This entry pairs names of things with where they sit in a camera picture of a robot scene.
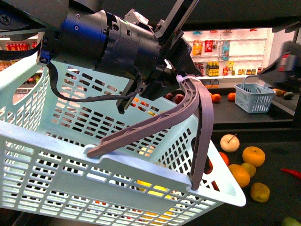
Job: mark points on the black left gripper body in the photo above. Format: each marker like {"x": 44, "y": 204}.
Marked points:
{"x": 174, "y": 53}

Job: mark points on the grey basket handle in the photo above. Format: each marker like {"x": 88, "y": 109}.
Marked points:
{"x": 196, "y": 97}

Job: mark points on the yellow lemon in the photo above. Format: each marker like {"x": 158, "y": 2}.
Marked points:
{"x": 155, "y": 190}

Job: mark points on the light blue shopping basket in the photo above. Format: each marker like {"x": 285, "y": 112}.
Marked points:
{"x": 155, "y": 165}

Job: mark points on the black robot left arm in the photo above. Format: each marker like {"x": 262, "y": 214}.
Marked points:
{"x": 81, "y": 33}

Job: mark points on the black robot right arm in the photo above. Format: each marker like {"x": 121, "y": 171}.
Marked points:
{"x": 285, "y": 72}

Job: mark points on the white sauce shelf unit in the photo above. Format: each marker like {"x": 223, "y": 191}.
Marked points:
{"x": 227, "y": 56}

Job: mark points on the far orange beside lemon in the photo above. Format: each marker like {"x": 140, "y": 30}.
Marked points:
{"x": 215, "y": 98}

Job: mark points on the blue basket on far shelf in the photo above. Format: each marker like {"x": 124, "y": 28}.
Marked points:
{"x": 253, "y": 97}

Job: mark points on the black metal shelf rack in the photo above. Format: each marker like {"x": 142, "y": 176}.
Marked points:
{"x": 247, "y": 113}

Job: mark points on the far dark red apple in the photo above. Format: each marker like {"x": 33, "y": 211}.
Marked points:
{"x": 178, "y": 98}

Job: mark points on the far orange near basket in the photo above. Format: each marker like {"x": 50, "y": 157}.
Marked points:
{"x": 232, "y": 97}

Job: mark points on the white pear with stem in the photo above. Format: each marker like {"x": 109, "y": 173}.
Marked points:
{"x": 229, "y": 143}

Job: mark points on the orange near tray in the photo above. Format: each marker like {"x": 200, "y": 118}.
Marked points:
{"x": 225, "y": 158}

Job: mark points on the red yellow apple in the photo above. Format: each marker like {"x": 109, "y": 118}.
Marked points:
{"x": 208, "y": 167}

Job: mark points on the yellow apple right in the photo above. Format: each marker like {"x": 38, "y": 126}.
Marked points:
{"x": 254, "y": 156}

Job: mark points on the orange yellow persimmon fruit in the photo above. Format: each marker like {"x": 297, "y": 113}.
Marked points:
{"x": 240, "y": 174}

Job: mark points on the brown kiwi lower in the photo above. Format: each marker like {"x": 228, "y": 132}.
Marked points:
{"x": 260, "y": 192}

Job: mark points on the red chili pepper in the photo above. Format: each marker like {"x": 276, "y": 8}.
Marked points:
{"x": 292, "y": 172}

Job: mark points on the green avocado lime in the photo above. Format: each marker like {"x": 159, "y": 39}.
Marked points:
{"x": 288, "y": 221}

